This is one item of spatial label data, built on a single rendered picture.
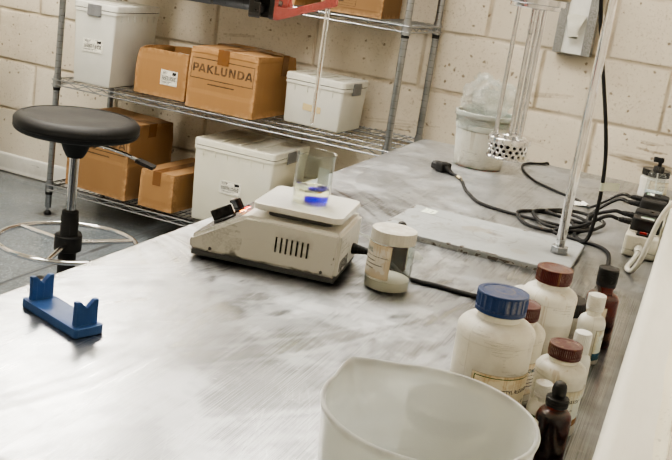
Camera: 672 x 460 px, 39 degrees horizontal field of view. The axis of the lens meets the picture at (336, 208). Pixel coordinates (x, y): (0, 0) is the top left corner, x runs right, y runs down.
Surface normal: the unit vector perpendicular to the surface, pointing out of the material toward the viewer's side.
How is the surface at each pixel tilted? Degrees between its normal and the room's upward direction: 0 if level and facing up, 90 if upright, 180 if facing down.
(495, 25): 90
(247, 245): 90
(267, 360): 0
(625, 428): 0
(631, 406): 0
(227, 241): 90
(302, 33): 90
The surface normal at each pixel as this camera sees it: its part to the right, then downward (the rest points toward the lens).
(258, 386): 0.14, -0.96
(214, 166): -0.39, 0.22
